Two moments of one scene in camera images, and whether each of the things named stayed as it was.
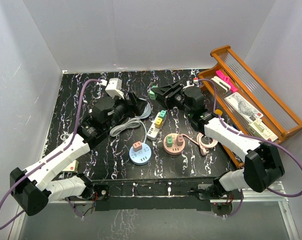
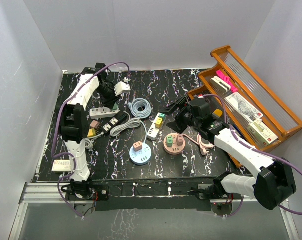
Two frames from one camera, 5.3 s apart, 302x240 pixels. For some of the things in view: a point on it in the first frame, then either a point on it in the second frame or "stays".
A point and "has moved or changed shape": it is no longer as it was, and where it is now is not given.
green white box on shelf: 258,128 stays
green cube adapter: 152,95 has moved or changed shape
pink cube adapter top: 137,146 stays
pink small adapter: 180,139 stays
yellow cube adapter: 158,122 stays
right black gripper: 167,92 to 178,125
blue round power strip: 141,156 stays
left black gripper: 135,107 to 109,102
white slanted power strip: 153,131 stays
